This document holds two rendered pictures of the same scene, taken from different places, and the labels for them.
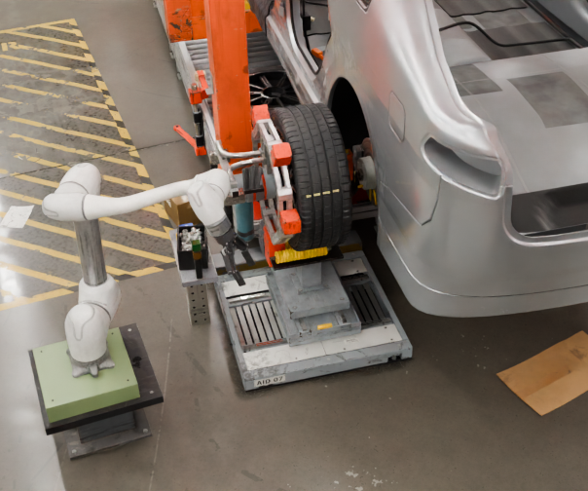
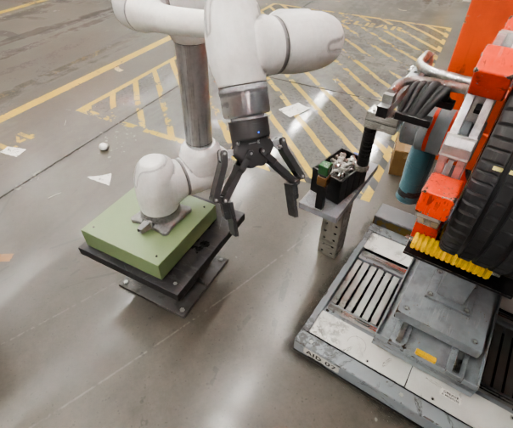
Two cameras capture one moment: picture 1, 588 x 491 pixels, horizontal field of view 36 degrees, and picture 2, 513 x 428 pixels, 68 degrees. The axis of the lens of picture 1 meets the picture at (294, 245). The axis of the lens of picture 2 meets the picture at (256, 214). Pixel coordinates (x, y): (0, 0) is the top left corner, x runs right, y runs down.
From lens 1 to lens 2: 2.95 m
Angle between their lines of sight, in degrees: 37
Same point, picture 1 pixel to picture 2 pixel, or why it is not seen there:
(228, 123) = (468, 49)
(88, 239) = (183, 82)
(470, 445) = not seen: outside the picture
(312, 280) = (453, 294)
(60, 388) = (112, 222)
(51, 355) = not seen: hidden behind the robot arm
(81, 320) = (141, 167)
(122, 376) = (158, 249)
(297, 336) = (385, 340)
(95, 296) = (184, 157)
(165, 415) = (212, 309)
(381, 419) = not seen: outside the picture
